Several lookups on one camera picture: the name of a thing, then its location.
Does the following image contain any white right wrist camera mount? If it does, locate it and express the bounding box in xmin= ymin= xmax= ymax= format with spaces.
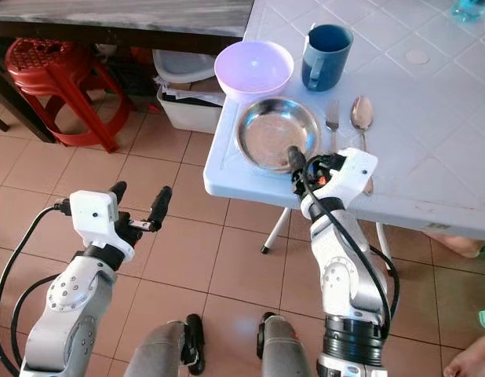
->
xmin=301 ymin=148 xmax=380 ymax=220

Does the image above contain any teal plastic bottle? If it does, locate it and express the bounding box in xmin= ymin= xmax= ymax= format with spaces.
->
xmin=452 ymin=0 xmax=485 ymax=24

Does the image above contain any white curved plastic lid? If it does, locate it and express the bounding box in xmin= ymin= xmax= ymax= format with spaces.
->
xmin=153 ymin=49 xmax=217 ymax=85

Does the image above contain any grey robot leg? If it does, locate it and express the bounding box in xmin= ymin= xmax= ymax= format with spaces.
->
xmin=256 ymin=311 xmax=315 ymax=377
xmin=123 ymin=313 xmax=206 ymax=377

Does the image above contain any dark table with marble top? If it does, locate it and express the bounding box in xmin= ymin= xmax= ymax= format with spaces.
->
xmin=0 ymin=0 xmax=255 ymax=133

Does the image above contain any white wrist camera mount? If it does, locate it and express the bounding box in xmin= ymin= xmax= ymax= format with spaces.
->
xmin=68 ymin=190 xmax=135 ymax=263
xmin=301 ymin=148 xmax=380 ymax=220

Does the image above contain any white plastic folding table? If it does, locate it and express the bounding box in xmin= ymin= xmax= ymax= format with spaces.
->
xmin=203 ymin=0 xmax=485 ymax=255

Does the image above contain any purple plastic bowl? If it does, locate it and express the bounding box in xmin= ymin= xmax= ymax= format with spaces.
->
xmin=214 ymin=40 xmax=295 ymax=104

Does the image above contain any white plastic storage bin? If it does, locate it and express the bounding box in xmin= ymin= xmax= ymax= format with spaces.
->
xmin=156 ymin=79 xmax=224 ymax=134

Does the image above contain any red plastic stool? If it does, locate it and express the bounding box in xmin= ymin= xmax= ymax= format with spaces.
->
xmin=3 ymin=37 xmax=119 ymax=153

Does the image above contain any short black left arm cable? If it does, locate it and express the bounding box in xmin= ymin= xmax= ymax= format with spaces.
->
xmin=10 ymin=273 xmax=61 ymax=370

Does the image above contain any person bare foot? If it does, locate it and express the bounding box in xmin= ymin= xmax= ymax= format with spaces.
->
xmin=442 ymin=333 xmax=485 ymax=377
xmin=422 ymin=230 xmax=485 ymax=259

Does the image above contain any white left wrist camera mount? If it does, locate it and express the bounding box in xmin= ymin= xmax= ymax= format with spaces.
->
xmin=68 ymin=190 xmax=135 ymax=263

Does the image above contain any round steel plate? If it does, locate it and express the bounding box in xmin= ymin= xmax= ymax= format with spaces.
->
xmin=235 ymin=97 xmax=321 ymax=174

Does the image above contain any grey left robot leg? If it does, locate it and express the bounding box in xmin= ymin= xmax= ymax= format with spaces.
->
xmin=123 ymin=313 xmax=206 ymax=377

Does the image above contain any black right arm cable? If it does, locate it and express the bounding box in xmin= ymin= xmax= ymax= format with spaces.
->
xmin=297 ymin=161 xmax=402 ymax=340

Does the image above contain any steel fork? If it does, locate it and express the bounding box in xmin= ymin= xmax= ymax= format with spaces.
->
xmin=325 ymin=99 xmax=341 ymax=155

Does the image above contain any steel spoon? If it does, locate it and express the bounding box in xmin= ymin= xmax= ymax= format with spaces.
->
xmin=350 ymin=95 xmax=375 ymax=196

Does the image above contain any grey right robot leg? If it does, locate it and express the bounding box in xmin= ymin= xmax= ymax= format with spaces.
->
xmin=256 ymin=311 xmax=315 ymax=377

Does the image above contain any blue plastic mug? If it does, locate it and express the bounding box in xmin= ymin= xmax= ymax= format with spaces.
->
xmin=301 ymin=24 xmax=354 ymax=93

